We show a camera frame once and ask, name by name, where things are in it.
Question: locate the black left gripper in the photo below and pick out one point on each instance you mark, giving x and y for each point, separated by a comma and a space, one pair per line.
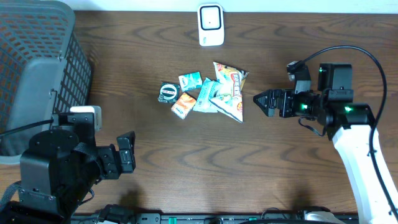
127, 158

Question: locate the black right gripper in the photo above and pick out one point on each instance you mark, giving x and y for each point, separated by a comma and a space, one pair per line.
272, 101

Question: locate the teal white snack packet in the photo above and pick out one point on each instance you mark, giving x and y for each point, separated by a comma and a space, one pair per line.
208, 91

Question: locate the small orange candy box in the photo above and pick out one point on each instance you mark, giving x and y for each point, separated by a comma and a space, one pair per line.
183, 105

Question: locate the small teal candy box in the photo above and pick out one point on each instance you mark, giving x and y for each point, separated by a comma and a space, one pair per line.
190, 81

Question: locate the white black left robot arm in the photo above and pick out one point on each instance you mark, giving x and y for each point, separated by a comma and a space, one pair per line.
60, 167

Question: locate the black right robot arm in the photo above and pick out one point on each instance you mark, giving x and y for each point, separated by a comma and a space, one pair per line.
347, 125

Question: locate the white barcode scanner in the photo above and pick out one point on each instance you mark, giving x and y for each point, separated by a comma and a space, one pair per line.
210, 25

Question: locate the dark grey plastic basket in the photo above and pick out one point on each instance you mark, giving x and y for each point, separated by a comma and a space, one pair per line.
44, 69

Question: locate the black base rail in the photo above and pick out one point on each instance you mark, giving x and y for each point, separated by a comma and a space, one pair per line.
155, 218

